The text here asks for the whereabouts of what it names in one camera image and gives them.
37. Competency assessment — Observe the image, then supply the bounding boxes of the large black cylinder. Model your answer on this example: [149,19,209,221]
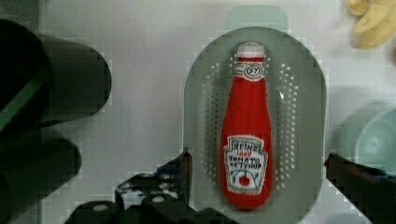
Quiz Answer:
[0,20,112,139]

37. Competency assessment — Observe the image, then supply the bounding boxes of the green cup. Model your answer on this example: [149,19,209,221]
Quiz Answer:
[355,108,396,175]

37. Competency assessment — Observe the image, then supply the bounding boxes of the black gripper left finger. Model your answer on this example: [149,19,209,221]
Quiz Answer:
[64,149,237,224]

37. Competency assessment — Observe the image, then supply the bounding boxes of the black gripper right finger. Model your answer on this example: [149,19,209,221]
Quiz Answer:
[324,153,396,224]

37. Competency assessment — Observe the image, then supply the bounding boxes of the green oval strainer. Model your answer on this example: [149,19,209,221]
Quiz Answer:
[183,6,326,224]

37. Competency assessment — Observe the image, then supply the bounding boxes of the red ketchup bottle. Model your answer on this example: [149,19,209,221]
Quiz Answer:
[219,42,274,210]

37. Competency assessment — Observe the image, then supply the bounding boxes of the yellow banana toy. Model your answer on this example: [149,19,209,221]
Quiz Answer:
[345,0,396,49]

